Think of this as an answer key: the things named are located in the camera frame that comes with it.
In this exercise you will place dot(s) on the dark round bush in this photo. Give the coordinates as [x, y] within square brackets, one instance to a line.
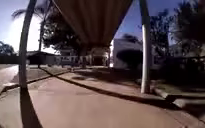
[130, 58]

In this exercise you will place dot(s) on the tree beyond white building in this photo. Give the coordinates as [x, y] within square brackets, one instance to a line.
[130, 37]

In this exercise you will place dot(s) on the reddish concrete path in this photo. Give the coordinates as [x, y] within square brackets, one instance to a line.
[90, 106]

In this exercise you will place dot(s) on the covered walkway roof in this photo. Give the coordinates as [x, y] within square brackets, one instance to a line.
[93, 20]

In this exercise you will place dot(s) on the big dark tree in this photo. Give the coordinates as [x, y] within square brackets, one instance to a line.
[61, 33]

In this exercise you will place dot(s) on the low building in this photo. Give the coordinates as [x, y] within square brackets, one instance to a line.
[40, 58]

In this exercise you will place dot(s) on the dry grass strip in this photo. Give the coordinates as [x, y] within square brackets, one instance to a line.
[40, 74]

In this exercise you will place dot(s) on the palm tree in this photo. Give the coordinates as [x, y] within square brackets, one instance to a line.
[41, 40]

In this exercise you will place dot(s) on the concrete kerb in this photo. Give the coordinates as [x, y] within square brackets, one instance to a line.
[176, 96]

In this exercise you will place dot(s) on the distant trees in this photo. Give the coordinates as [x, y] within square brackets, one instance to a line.
[5, 49]

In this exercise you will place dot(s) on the grey road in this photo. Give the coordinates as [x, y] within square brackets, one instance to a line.
[0, 78]

